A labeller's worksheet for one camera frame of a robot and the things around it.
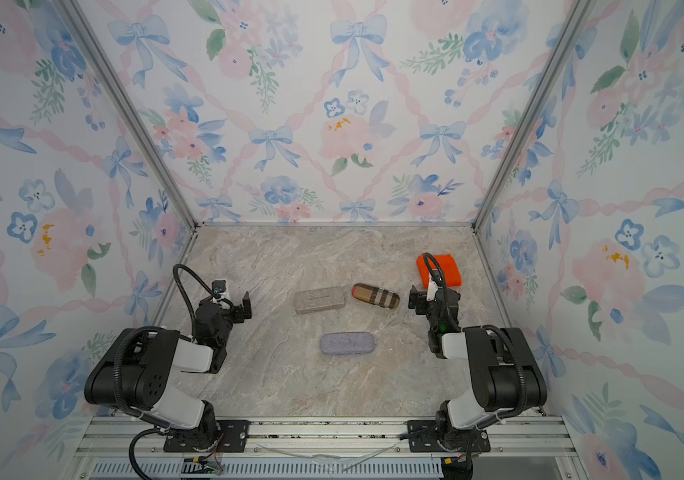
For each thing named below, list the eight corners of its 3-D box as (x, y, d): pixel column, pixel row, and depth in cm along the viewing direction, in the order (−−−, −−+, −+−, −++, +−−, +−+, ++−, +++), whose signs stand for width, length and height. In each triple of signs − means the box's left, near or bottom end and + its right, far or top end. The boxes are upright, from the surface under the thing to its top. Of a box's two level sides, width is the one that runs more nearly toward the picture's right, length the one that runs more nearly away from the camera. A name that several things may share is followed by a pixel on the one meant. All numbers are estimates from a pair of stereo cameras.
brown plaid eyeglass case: (349, 299, 101) (349, 293, 98) (354, 287, 104) (355, 280, 101) (396, 314, 98) (398, 308, 95) (400, 300, 101) (402, 294, 98)
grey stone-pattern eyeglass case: (296, 314, 97) (295, 309, 95) (294, 297, 101) (293, 292, 99) (346, 305, 99) (346, 300, 97) (342, 289, 103) (342, 284, 101)
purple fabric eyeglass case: (320, 355, 89) (319, 351, 86) (321, 337, 93) (320, 332, 90) (375, 355, 89) (376, 351, 86) (373, 337, 93) (374, 332, 90)
